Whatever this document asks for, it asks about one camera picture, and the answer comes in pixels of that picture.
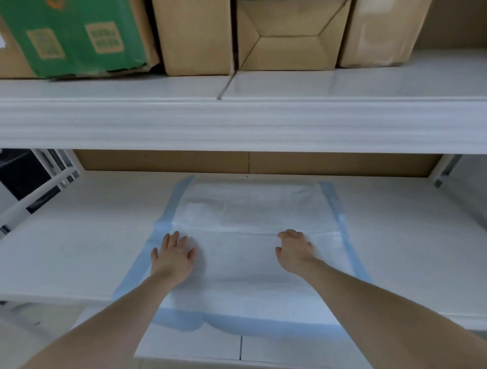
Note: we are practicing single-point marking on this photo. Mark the person's right hand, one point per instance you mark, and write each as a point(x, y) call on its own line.
point(295, 254)

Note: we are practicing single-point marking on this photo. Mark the person's left hand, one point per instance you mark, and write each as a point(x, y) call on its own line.
point(173, 262)

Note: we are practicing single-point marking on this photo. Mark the person's right thumb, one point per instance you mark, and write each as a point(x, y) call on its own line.
point(279, 254)

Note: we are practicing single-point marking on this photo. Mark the person's left middle finger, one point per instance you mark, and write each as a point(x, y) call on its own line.
point(174, 240)

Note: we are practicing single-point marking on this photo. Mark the person's left little finger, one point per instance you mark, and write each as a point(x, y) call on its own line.
point(155, 256)

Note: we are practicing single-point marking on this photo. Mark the person's left thumb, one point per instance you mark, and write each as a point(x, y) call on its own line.
point(192, 255)

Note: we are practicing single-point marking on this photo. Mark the white blue-edged absorbent pad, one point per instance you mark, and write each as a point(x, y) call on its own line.
point(247, 243)

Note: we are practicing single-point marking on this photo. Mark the person's left forearm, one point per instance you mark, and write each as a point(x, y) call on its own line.
point(114, 323)

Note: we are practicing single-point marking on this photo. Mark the person's right forearm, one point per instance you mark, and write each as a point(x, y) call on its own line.
point(380, 315)

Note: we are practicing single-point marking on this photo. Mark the white metal shelf rack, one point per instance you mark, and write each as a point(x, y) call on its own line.
point(243, 121)

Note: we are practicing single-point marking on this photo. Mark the tall plain brown cardboard box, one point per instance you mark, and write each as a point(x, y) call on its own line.
point(194, 36)

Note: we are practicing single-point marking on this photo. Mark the brown cardboard box folded flaps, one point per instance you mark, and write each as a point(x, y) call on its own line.
point(291, 34)

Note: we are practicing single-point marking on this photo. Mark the green printed cardboard box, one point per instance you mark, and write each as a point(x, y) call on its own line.
point(72, 34)

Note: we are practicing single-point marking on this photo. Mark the brown cardboard box taped side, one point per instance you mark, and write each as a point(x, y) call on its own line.
point(384, 32)

